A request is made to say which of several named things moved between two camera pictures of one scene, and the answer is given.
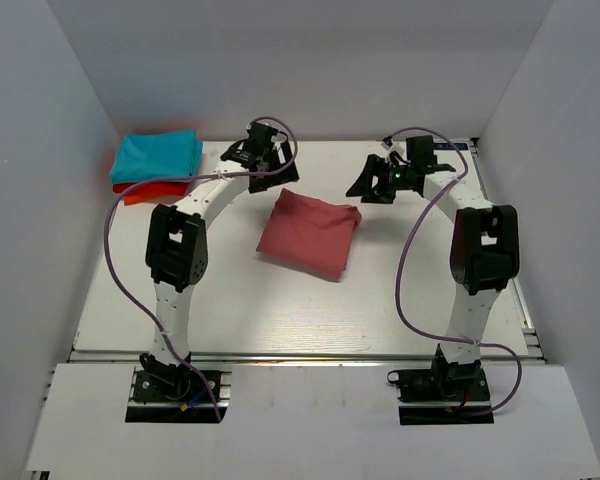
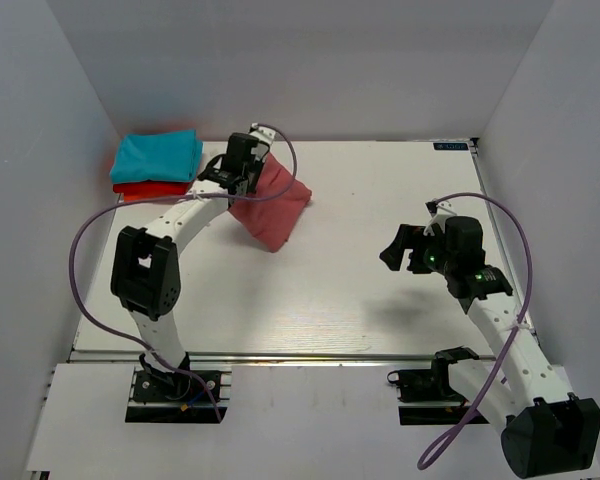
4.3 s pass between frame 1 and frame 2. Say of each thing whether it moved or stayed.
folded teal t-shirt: stayed
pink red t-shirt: moved
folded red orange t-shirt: stayed
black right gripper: moved
